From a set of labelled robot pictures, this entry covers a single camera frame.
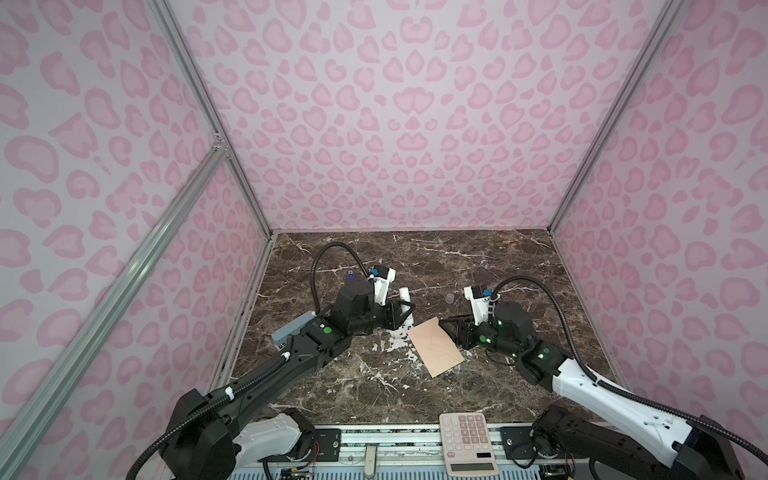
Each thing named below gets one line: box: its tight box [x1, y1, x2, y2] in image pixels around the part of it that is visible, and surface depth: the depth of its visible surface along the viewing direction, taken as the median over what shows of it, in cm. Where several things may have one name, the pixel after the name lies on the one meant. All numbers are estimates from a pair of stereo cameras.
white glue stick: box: [399, 287, 411, 307], surface depth 75 cm
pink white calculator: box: [439, 412, 500, 477], surface depth 73 cm
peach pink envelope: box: [407, 316, 465, 378], surface depth 90 cm
